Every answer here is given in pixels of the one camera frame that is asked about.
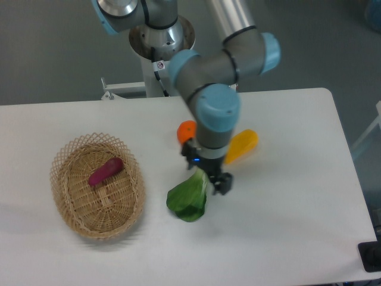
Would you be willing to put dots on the orange tangerine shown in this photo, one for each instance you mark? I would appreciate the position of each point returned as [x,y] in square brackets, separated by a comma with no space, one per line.
[186,131]

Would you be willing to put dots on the black device at edge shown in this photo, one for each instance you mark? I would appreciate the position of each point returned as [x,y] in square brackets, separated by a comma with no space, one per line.
[370,255]

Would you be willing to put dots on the woven wicker basket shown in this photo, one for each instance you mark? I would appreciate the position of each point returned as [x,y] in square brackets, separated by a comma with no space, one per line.
[107,209]

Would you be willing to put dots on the yellow bell pepper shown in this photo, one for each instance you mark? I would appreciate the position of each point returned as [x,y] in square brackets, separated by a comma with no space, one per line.
[240,144]

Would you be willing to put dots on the white frame at right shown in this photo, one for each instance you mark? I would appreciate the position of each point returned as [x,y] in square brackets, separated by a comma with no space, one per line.
[364,140]

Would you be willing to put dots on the blue object top right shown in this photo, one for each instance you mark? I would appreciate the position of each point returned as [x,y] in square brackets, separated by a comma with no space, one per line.
[372,14]

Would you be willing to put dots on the green bok choy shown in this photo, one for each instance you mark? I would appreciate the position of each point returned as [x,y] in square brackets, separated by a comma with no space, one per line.
[187,200]

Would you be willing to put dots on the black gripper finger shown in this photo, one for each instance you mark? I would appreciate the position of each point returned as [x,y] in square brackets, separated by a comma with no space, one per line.
[222,183]
[189,152]

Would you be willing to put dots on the purple sweet potato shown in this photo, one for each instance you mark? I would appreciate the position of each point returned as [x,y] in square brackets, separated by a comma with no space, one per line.
[110,168]

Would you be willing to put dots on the white left mounting bracket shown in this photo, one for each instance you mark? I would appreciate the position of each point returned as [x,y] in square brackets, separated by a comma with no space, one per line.
[123,90]

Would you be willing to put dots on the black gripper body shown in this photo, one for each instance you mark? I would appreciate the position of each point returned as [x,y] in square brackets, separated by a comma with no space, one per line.
[208,160]

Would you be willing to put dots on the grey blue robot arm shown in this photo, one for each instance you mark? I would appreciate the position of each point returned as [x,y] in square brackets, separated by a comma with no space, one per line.
[204,83]

